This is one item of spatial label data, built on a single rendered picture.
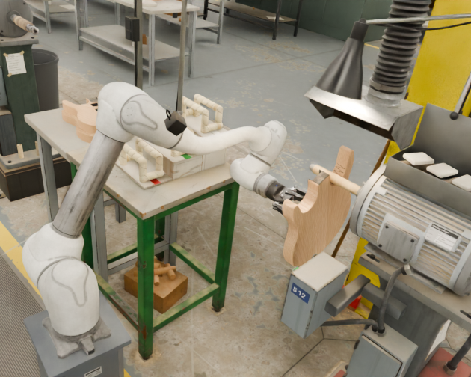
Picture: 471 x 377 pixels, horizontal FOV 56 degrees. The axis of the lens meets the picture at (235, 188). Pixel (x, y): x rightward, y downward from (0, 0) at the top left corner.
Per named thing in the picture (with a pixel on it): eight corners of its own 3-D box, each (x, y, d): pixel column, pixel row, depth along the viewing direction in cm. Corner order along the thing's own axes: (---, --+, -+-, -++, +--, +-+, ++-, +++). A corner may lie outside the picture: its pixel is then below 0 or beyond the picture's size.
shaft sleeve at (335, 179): (359, 187, 142) (355, 196, 143) (363, 187, 144) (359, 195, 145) (314, 164, 152) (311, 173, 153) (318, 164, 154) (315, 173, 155)
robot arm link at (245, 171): (247, 191, 173) (265, 161, 173) (220, 173, 182) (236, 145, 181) (260, 197, 182) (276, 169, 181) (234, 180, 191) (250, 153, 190)
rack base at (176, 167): (202, 170, 208) (203, 153, 203) (173, 180, 198) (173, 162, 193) (168, 147, 224) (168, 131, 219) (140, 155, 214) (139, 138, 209)
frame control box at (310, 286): (377, 345, 141) (401, 286, 127) (339, 385, 127) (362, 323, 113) (314, 300, 154) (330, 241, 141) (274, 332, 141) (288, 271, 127)
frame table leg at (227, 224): (223, 310, 260) (241, 177, 213) (217, 314, 257) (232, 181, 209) (217, 304, 263) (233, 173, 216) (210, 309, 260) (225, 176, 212)
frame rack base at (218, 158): (226, 163, 217) (229, 131, 208) (201, 171, 208) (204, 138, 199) (191, 141, 233) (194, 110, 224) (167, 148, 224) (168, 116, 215)
